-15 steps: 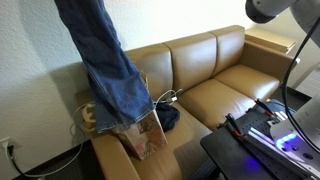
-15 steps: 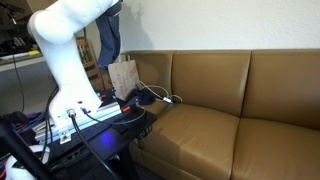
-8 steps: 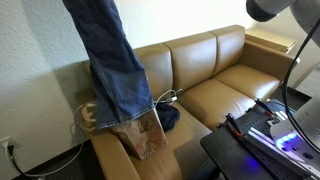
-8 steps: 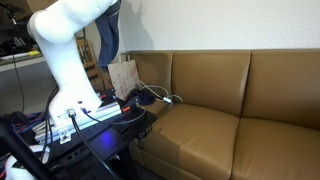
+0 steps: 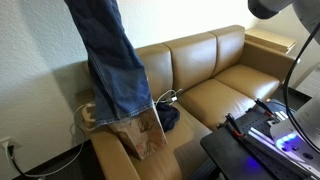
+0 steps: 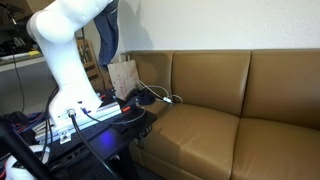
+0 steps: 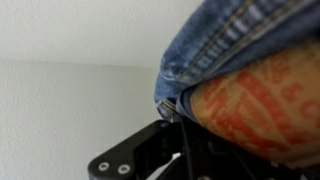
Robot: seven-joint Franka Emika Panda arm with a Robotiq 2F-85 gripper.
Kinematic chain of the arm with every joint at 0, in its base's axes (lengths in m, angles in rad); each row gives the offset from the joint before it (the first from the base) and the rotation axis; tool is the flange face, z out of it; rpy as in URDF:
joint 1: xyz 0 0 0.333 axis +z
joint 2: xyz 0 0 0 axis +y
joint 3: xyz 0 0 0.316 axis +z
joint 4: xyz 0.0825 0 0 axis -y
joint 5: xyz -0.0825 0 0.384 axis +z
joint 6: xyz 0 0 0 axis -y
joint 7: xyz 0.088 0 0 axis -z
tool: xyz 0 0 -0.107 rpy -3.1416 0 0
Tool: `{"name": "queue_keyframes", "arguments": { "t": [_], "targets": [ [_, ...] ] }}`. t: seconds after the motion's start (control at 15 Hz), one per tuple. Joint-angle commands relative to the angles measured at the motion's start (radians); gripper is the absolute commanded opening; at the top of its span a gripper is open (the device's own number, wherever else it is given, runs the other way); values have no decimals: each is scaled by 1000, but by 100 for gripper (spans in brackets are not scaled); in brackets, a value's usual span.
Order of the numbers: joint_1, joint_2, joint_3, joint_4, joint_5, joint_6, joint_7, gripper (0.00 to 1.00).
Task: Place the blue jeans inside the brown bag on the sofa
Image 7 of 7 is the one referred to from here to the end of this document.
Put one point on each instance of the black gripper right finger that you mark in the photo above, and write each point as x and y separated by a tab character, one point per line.
220	160

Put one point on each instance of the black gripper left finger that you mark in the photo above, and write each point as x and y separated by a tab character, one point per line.
133	156

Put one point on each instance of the blue denim jeans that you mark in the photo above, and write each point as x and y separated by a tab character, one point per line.
253	66

